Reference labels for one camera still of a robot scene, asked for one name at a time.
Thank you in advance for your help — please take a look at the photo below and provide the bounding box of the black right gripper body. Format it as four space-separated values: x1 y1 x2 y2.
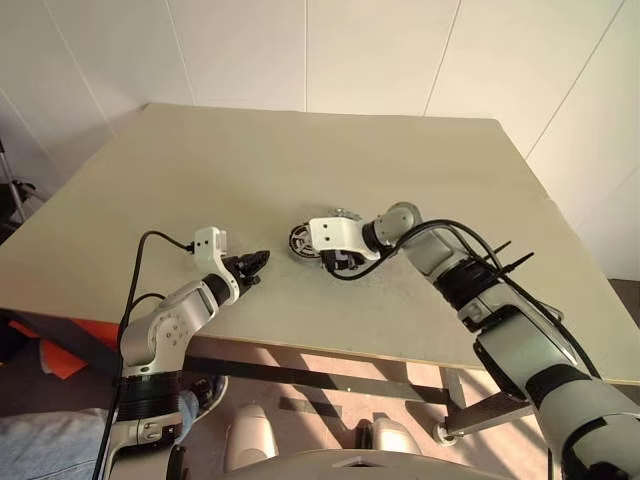
319 248 366 274

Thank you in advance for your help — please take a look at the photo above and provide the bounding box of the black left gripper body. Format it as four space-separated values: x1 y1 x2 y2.
223 254 262 288

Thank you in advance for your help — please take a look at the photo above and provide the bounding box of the black spoked rotor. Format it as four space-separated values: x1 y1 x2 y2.
292 227 317 258

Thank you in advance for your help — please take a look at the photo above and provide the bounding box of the silver hinged motor lid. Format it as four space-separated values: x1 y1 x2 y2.
327 205 364 222

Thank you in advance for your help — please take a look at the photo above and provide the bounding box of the black table crossbar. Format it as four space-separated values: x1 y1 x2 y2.
182 356 451 407

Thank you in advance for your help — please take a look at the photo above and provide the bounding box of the white rounded robot foot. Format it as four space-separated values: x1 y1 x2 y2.
357 416 422 456
225 403 279 472

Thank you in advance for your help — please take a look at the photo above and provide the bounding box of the table leg with caster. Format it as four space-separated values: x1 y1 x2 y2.
433 368 469 447

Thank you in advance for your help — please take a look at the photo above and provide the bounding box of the dark slanted table beam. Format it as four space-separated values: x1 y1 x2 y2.
0 308 124 389

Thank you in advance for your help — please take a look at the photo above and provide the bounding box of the orange sheet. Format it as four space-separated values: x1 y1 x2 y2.
8 319 122 382

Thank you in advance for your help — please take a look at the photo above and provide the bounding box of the silver robot torso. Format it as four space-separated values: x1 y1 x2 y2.
219 447 551 480

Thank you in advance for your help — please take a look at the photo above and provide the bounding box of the dark metal stand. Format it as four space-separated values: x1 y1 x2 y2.
0 134 40 244

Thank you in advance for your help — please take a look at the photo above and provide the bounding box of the blue jeans leg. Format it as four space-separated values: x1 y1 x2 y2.
0 406 110 480

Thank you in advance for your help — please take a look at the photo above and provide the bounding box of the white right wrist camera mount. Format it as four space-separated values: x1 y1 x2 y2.
305 216 381 261

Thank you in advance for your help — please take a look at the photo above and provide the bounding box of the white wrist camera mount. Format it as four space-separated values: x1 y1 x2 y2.
192 226 242 304
305 216 381 261

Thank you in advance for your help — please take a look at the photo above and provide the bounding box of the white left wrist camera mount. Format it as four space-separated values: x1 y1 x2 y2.
192 226 242 304

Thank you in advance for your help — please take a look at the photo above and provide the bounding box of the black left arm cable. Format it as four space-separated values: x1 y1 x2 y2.
97 229 197 480

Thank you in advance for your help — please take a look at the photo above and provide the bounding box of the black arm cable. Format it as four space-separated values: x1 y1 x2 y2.
97 229 197 480
327 219 604 384

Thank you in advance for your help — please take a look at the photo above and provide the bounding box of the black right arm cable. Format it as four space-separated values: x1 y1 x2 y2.
327 219 604 384

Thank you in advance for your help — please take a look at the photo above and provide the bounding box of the grey metal table bracket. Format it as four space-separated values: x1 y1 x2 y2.
446 388 537 437

